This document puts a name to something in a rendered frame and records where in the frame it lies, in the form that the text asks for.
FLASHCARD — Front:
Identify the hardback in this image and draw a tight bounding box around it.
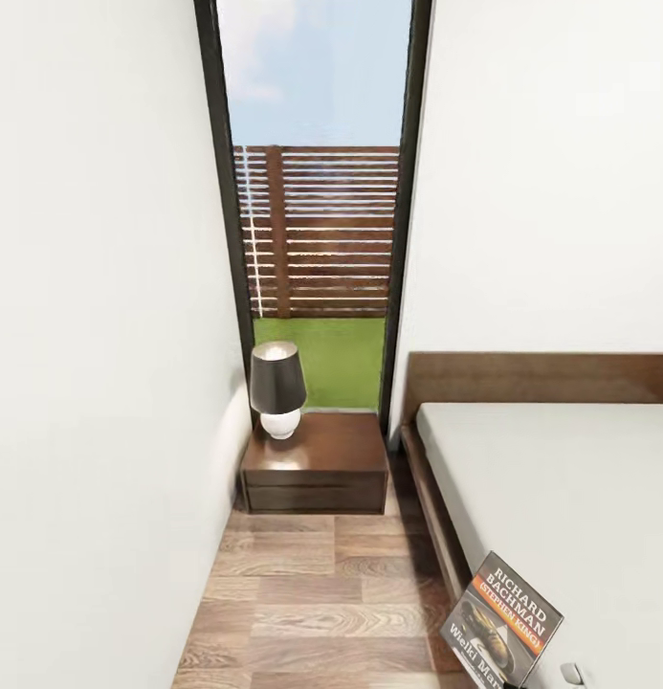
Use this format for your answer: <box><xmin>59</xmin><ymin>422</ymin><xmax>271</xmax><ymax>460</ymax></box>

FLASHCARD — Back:
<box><xmin>439</xmin><ymin>550</ymin><xmax>564</xmax><ymax>689</ymax></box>

